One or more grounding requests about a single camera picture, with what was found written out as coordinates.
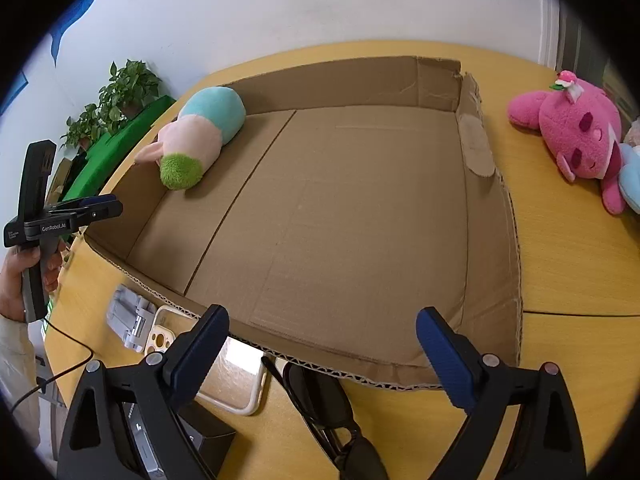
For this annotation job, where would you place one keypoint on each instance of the small potted green plant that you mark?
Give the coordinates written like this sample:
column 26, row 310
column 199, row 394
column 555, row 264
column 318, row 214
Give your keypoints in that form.
column 82, row 127

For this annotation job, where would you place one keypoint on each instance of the large cardboard box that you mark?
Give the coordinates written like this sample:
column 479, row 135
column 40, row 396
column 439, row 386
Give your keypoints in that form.
column 350, row 220

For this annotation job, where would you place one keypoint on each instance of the light blue plush toy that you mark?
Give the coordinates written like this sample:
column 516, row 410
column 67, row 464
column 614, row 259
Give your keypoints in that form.
column 631, row 180

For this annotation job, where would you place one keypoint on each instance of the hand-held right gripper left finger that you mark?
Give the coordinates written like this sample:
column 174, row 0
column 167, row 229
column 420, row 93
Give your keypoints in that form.
column 199, row 356

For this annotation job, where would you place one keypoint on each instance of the blue wall poster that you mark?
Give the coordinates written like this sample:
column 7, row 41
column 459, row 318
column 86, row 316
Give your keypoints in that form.
column 75, row 15

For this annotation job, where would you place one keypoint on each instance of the person's left forearm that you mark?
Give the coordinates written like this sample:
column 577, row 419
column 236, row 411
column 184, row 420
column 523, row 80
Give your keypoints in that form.
column 15, row 370

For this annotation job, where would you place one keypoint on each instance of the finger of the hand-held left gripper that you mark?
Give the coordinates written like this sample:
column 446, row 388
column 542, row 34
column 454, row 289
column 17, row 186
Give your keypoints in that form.
column 102, row 210

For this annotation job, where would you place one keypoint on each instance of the large potted green plant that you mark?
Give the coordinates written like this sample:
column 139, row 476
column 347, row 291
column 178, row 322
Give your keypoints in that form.
column 127, row 87

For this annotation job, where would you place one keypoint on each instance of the teal pink green plush toy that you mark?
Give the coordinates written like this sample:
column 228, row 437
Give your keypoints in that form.
column 200, row 130

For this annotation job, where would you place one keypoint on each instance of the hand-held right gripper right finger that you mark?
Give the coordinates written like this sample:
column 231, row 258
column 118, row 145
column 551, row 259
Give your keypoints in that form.
column 449, row 360

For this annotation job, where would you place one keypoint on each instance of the person's left hand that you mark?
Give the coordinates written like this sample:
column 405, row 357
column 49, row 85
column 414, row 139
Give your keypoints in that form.
column 15, row 280

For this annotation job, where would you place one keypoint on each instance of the small black box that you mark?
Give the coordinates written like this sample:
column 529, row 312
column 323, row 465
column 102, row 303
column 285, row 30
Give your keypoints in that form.
column 205, row 442

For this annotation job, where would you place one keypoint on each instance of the wooden desk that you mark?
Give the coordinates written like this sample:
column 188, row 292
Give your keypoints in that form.
column 575, row 260

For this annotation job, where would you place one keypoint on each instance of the black sunglasses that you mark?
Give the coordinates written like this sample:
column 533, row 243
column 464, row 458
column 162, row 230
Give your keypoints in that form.
column 325, row 405

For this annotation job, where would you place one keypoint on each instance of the green board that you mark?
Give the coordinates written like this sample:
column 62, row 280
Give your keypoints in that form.
column 112, row 147

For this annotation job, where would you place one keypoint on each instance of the cream phone case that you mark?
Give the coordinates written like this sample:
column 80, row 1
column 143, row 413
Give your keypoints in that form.
column 235, row 380

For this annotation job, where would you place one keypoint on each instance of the white folding phone stand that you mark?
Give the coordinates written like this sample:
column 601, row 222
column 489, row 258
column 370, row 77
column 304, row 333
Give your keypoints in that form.
column 127, row 315

